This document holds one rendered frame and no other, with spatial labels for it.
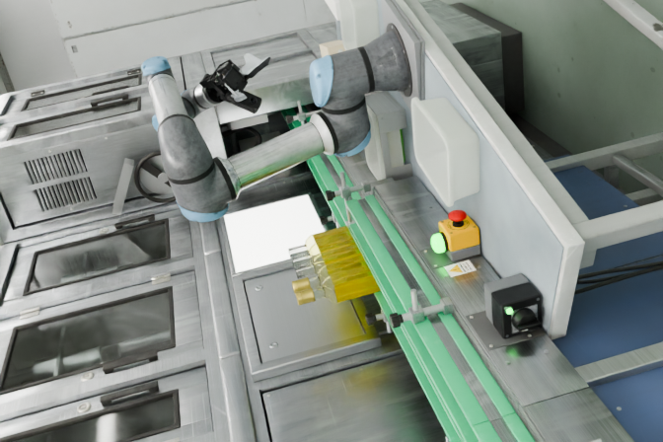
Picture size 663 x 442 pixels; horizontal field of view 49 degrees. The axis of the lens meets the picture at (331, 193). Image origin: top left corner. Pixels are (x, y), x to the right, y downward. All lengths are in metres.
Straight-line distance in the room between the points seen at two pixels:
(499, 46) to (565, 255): 1.79
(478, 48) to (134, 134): 1.35
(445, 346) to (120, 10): 4.36
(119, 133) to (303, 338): 1.20
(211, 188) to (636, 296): 0.96
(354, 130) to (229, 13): 3.69
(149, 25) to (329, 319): 3.79
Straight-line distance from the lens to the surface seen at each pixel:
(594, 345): 1.44
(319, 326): 1.97
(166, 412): 1.93
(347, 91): 1.80
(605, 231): 1.35
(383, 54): 1.80
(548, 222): 1.30
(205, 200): 1.76
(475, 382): 1.37
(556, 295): 1.35
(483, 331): 1.44
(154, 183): 2.83
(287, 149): 1.81
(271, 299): 2.11
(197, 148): 1.71
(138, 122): 2.75
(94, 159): 2.83
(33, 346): 2.36
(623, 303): 1.55
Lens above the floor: 1.25
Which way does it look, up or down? 7 degrees down
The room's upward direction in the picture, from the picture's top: 104 degrees counter-clockwise
